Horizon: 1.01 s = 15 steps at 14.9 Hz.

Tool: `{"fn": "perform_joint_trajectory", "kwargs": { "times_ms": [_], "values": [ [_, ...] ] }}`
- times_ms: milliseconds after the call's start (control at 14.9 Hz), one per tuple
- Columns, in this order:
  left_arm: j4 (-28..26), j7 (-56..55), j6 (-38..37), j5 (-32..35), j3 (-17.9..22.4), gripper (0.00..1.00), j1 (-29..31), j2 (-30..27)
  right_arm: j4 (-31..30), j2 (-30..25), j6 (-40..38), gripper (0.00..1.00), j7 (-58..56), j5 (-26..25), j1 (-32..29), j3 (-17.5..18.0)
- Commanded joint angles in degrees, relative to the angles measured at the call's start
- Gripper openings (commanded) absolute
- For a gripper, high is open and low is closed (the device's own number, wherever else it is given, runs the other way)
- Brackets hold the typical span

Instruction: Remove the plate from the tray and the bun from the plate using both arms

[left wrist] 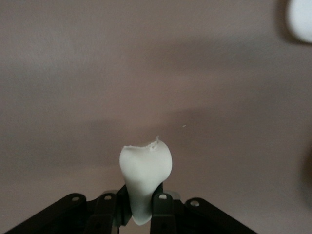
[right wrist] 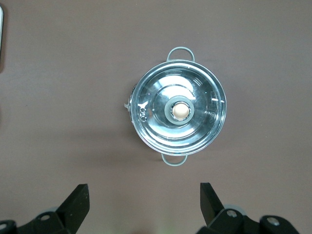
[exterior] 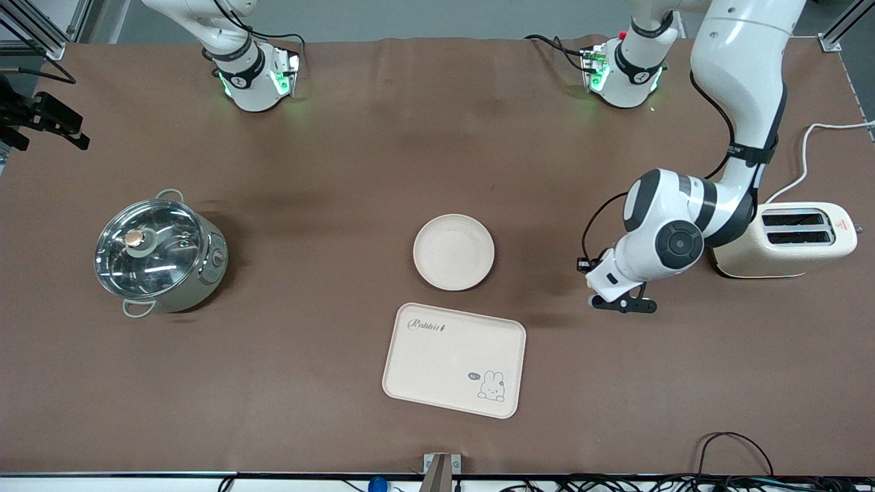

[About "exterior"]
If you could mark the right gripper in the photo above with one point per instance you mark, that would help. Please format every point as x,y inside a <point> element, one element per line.
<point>31,113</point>

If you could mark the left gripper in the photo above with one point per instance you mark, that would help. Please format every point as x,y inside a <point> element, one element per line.
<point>582,265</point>

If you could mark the cream round plate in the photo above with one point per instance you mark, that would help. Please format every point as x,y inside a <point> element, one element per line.
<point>453,253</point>

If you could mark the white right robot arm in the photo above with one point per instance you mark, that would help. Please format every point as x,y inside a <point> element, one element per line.
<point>249,82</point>

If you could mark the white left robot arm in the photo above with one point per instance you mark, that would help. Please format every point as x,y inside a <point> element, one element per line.
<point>683,225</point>

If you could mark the glass pot lid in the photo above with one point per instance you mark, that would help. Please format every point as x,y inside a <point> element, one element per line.
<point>147,249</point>

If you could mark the cream rabbit print tray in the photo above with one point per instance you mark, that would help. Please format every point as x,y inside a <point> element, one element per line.
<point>451,362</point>

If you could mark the cream two-slot toaster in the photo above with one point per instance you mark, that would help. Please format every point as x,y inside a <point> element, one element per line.
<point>806,253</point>

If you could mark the steel electric cooking pot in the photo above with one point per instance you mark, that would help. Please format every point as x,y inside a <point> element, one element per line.
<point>205,263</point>

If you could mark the brown table cover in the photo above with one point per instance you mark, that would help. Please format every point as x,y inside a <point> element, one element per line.
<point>437,137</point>

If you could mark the small blue round cap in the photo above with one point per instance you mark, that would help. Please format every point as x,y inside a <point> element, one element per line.
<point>377,485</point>

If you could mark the aluminium frame profile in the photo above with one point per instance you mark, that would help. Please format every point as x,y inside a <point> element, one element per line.
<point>41,31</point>
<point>844,27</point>

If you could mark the grey metal camera bracket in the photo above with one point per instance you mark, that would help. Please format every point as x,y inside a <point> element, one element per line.
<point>441,471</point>

